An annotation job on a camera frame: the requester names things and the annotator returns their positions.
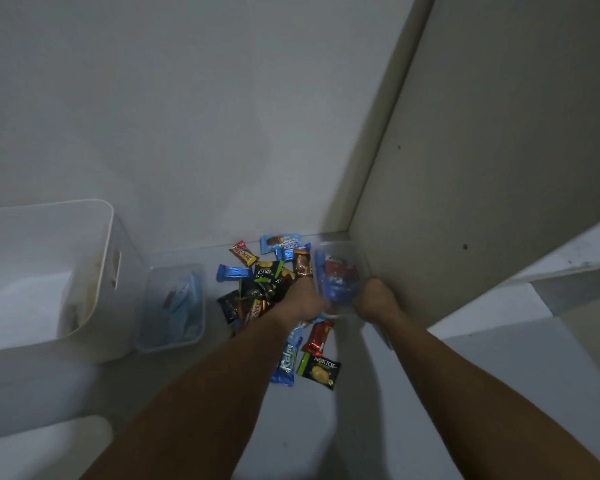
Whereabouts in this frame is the person's right hand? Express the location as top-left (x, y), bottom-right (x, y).
top-left (352, 278), bottom-right (404, 326)

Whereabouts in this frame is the person's left hand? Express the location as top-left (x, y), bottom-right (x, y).
top-left (279, 278), bottom-right (332, 326)

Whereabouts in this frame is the round clear plastic container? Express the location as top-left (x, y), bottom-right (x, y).
top-left (312, 239), bottom-right (374, 318)

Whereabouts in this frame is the person's right forearm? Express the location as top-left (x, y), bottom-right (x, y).
top-left (377, 311), bottom-right (600, 480)

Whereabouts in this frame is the person's left forearm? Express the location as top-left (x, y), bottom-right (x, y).
top-left (80, 310), bottom-right (313, 480)

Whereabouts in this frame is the blue snack packet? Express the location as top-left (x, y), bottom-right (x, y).
top-left (316, 275), bottom-right (357, 303)

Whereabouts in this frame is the red snack packet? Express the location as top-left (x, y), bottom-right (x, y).
top-left (323, 260), bottom-right (360, 286)

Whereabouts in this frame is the pile of assorted snack packets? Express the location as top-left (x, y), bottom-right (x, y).
top-left (216, 233), bottom-right (342, 391)

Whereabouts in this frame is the light blue wrapped packet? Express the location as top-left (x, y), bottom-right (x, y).
top-left (161, 275), bottom-right (201, 345)

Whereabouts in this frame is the small clear rectangular container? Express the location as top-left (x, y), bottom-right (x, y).
top-left (136, 264), bottom-right (207, 354)

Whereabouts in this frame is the white shelf board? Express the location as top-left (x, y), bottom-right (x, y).
top-left (426, 210), bottom-right (600, 341)

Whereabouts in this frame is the large white plastic bin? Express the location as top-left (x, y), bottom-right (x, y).
top-left (0, 199), bottom-right (147, 366)

